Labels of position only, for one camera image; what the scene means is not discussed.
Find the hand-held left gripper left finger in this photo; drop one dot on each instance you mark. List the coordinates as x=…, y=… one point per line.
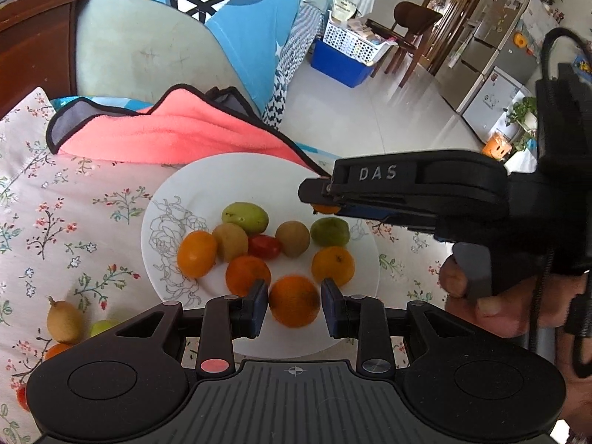
x=261, y=300

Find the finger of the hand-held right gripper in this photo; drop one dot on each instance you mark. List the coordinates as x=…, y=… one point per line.
x=314, y=190
x=384, y=215

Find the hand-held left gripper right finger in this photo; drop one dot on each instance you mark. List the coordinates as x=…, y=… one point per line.
x=328, y=303

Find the orange mandarin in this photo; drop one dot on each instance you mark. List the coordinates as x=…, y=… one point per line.
x=326, y=209
x=245, y=274
x=333, y=266
x=294, y=300
x=58, y=351

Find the white plate with line drawing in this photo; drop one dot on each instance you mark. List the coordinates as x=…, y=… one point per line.
x=273, y=180

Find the brownish green jujube fruit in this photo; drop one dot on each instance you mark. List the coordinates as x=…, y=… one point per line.
x=230, y=242
x=292, y=238

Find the red cherry tomato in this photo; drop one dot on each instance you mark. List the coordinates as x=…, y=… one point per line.
x=266, y=246
x=22, y=395

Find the oval orange kumquat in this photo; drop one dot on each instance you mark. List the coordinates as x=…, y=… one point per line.
x=197, y=253

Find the person's right hand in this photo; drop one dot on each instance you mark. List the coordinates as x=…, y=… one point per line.
x=504, y=317

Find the orange smiley pot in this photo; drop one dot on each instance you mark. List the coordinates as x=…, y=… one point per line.
x=497, y=145

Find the green potted plant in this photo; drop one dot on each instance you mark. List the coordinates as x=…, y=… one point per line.
x=522, y=115

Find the small white refrigerator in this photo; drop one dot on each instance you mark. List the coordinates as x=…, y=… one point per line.
x=495, y=97

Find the black white chevron cloth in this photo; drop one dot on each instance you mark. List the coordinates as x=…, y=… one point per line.
x=286, y=69

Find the blue plastic crate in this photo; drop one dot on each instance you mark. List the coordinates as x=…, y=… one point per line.
x=340, y=67

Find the pink towel with grey edge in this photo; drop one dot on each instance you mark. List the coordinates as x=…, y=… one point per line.
x=185, y=134

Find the white plastic basket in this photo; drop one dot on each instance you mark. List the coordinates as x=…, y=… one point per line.
x=351, y=44

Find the silver refrigerator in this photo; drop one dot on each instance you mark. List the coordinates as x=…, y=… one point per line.
x=499, y=32

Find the brown wooden chair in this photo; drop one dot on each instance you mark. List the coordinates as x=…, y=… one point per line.
x=414, y=18

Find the blue printed blanket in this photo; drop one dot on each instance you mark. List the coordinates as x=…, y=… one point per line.
x=249, y=23

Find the green white bag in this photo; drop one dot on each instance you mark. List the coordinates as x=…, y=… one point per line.
x=343, y=9

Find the pale green armchair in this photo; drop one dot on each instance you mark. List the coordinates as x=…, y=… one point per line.
x=138, y=55

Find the dark wooden headboard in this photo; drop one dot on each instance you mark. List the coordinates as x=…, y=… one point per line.
x=41, y=41

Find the wooden door frame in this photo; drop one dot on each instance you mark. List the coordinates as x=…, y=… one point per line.
x=458, y=14

